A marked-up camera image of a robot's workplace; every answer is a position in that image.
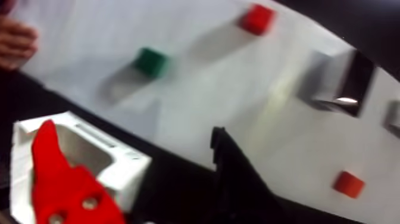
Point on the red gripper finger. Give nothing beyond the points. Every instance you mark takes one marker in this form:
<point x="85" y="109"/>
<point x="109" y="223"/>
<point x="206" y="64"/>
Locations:
<point x="62" y="187"/>

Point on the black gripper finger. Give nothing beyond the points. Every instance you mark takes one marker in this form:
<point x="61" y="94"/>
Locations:
<point x="237" y="187"/>

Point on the long white paper sheet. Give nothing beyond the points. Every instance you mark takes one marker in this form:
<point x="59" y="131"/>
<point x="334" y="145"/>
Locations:
<point x="218" y="94"/>

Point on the black and white carton box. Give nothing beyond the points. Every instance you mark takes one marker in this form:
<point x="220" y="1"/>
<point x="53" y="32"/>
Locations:
<point x="359" y="81"/>

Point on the person's right hand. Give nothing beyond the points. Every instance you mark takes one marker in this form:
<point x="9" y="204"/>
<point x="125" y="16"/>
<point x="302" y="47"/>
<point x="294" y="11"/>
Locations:
<point x="17" y="43"/>

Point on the white open cardboard box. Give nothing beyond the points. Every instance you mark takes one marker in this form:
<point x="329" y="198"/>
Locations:
<point x="125" y="169"/>

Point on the orange wooden cube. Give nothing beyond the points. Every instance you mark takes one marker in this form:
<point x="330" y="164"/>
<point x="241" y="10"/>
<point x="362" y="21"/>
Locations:
<point x="348" y="184"/>

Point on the green wooden cube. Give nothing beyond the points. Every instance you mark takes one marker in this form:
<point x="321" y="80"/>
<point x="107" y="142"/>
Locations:
<point x="151" y="62"/>

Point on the red wooden cube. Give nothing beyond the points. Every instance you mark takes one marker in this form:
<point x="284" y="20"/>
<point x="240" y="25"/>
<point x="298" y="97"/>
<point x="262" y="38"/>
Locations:
<point x="257" y="18"/>

